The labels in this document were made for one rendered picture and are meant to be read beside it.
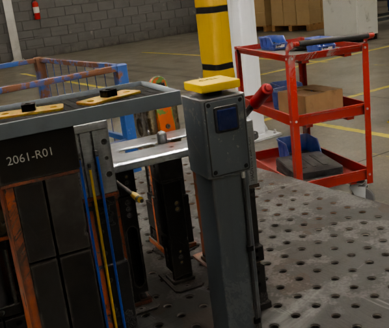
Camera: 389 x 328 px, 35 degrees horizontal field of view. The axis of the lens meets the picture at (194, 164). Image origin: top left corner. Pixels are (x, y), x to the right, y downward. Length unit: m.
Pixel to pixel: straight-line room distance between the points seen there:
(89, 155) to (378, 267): 0.66
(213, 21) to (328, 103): 4.95
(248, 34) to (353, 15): 6.27
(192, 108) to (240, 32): 4.18
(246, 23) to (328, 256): 3.81
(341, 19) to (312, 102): 8.19
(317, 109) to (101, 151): 2.40
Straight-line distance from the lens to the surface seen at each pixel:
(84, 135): 0.95
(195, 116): 0.86
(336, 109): 3.28
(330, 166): 3.41
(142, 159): 1.11
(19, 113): 0.80
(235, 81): 0.86
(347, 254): 1.39
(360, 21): 11.21
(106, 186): 0.97
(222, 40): 8.19
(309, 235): 1.48
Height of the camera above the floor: 1.29
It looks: 16 degrees down
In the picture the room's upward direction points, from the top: 7 degrees counter-clockwise
